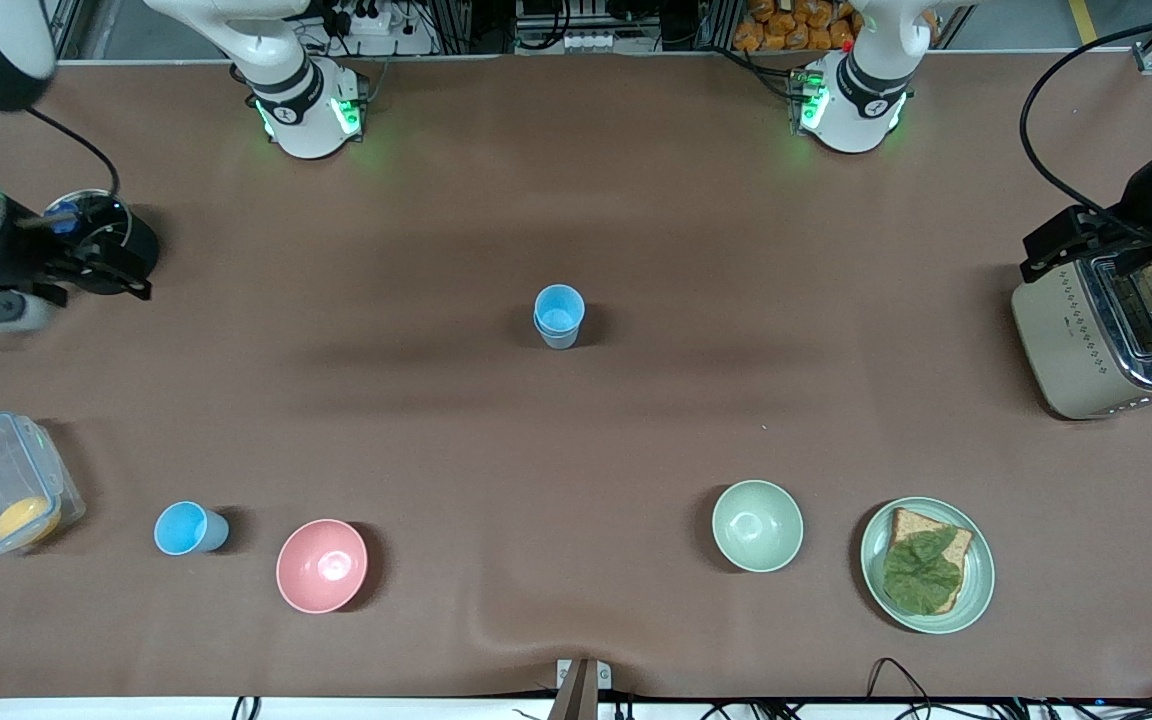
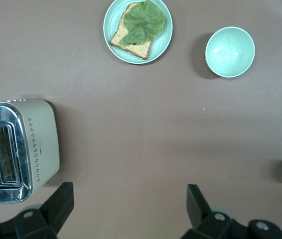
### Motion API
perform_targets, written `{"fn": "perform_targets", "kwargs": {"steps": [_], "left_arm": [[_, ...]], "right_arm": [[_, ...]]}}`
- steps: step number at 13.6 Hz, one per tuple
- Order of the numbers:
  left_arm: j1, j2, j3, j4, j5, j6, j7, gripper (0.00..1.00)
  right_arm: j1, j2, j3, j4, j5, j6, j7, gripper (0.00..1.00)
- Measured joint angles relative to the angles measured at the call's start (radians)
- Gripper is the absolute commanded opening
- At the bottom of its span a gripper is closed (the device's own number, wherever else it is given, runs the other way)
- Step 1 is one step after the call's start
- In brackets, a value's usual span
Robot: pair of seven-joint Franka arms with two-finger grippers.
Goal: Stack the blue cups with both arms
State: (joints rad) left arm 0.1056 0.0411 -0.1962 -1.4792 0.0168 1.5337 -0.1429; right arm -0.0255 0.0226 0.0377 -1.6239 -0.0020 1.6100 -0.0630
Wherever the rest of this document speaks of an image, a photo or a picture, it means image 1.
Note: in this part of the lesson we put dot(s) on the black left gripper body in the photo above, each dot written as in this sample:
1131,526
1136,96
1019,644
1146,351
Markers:
1139,206

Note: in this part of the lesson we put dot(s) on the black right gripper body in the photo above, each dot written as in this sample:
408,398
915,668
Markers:
24,262

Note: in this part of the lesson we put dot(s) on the blue plastic cup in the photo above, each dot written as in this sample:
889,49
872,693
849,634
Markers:
559,305
188,528

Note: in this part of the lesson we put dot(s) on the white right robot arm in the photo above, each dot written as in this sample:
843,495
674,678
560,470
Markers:
301,130

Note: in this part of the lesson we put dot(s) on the silver toaster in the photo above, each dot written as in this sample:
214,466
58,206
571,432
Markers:
1066,340

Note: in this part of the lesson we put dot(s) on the orange food piece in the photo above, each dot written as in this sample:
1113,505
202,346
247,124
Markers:
26,520

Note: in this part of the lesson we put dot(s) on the brown bread slice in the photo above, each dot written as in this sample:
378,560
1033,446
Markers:
911,522

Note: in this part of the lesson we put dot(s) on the pale green plate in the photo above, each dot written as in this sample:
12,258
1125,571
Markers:
982,580

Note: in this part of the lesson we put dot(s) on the white power strip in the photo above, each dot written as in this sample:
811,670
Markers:
371,18

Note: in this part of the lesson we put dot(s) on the green lettuce leaf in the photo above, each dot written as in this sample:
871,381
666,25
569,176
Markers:
921,575

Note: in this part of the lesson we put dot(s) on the bag of orange snacks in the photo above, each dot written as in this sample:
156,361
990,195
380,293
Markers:
786,25

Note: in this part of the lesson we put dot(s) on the pink bowl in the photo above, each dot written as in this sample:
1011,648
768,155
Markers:
322,565

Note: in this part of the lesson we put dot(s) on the pale green bowl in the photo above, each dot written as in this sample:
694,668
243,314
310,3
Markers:
758,526

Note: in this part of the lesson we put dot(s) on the small white socket strip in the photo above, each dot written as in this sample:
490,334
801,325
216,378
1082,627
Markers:
591,40

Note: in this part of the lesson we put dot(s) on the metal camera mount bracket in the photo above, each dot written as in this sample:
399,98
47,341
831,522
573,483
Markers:
581,695

